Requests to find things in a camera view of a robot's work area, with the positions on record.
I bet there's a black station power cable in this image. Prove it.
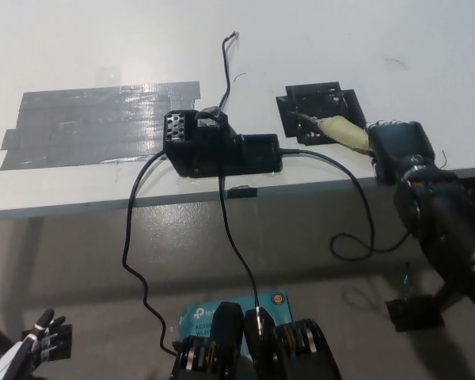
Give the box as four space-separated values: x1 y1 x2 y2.
121 153 179 356

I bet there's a black cable with frayed end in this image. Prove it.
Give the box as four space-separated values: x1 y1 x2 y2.
220 31 262 314

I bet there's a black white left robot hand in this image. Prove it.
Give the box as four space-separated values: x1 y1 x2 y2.
21 308 67 363

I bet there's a tape-wrapped soldering iron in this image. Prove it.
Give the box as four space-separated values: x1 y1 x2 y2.
292 112 375 158

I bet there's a black soldering station base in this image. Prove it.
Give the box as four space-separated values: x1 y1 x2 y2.
163 105 283 180

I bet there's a grey table leg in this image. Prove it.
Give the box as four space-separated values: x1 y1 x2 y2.
25 217 45 314

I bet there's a grey duct tape patch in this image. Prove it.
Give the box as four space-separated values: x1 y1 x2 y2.
0 80 202 172

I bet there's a black square printed tray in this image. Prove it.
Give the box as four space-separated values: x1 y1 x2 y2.
275 81 368 147

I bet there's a black teal robot torso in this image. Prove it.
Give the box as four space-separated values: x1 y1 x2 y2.
169 291 341 380

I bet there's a black soldering iron cable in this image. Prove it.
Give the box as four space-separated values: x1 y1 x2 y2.
279 148 415 263

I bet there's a small black tape strip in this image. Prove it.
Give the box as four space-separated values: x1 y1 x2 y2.
227 184 259 200

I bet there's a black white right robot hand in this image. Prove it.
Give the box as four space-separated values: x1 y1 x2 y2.
366 120 439 187

